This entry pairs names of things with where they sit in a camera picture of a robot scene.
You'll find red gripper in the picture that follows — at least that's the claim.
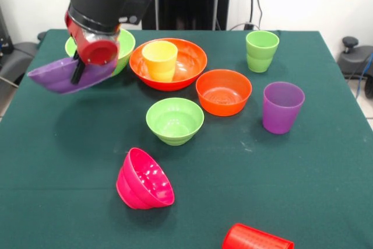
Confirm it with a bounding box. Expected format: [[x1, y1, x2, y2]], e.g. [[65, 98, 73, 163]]
[[64, 11, 121, 85]]

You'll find large purple bowl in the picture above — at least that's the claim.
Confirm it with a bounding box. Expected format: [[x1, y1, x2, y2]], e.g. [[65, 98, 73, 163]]
[[27, 57, 118, 95]]

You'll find yellow cup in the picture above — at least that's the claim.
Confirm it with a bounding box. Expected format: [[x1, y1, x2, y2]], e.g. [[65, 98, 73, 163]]
[[141, 40, 179, 83]]

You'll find pink bowl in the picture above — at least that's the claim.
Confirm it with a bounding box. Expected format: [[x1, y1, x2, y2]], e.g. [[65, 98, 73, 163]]
[[115, 147, 176, 210]]

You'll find small orange bowl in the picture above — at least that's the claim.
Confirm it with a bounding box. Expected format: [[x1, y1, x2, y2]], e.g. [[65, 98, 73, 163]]
[[195, 69, 253, 117]]

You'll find red cup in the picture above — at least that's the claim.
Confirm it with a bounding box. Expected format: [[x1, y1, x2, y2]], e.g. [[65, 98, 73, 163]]
[[221, 223, 294, 249]]

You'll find large green bowl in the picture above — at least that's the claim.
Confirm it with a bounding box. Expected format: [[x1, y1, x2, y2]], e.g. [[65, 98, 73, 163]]
[[65, 29, 136, 77]]

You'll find small green bowl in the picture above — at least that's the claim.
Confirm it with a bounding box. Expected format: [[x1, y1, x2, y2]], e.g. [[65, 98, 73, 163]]
[[145, 97, 205, 146]]

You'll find large orange-red bowl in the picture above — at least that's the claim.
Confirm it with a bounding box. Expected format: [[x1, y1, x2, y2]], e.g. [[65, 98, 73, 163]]
[[129, 37, 209, 92]]

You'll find green cup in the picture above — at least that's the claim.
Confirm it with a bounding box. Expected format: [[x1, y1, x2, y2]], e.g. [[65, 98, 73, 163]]
[[245, 30, 280, 73]]

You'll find purple cup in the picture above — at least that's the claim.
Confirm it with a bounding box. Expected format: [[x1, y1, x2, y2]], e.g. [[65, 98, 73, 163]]
[[262, 81, 305, 135]]

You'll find dark green tablecloth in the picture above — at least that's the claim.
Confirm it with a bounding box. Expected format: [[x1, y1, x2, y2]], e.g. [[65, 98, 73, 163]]
[[0, 29, 373, 249]]

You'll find black pedestal leg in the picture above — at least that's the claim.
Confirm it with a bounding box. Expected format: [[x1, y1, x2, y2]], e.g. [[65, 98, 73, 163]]
[[337, 36, 373, 80], [0, 31, 47, 86]]

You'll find blue cable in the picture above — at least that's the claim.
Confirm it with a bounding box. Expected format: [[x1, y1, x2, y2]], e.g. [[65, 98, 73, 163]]
[[356, 52, 373, 98]]

